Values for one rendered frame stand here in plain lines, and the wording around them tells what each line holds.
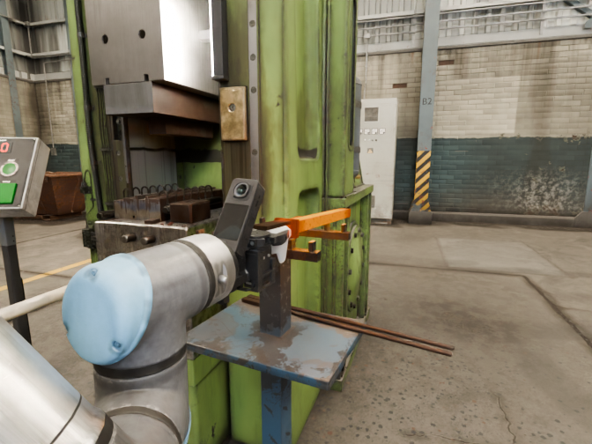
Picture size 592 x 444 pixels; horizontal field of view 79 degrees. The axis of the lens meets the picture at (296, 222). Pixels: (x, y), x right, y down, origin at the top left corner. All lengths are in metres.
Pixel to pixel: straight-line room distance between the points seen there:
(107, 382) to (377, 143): 6.04
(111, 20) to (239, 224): 1.05
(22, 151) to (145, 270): 1.29
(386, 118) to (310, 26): 4.75
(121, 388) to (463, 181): 6.76
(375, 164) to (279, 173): 5.12
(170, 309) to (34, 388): 0.13
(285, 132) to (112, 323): 0.94
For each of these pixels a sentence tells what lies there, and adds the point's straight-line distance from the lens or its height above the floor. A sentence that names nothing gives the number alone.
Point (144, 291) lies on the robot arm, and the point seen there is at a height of 1.01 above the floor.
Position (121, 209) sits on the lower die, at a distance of 1.40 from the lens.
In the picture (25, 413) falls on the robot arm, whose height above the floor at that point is 0.98.
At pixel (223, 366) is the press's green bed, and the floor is 0.33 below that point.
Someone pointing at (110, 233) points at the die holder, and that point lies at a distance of 1.36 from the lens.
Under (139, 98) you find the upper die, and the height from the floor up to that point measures 1.32.
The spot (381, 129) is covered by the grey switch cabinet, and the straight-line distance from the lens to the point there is 6.28.
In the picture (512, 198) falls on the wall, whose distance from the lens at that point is 7.13.
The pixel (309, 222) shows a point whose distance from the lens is 0.72.
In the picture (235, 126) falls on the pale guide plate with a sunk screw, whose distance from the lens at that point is 1.24.
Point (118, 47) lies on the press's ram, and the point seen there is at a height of 1.48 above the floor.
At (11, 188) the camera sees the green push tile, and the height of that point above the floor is 1.02.
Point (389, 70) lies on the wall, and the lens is 7.06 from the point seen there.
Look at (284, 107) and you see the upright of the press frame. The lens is 1.20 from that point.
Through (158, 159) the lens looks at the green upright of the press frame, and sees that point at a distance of 1.68.
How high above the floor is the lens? 1.13
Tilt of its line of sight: 10 degrees down
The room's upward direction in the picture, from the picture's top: straight up
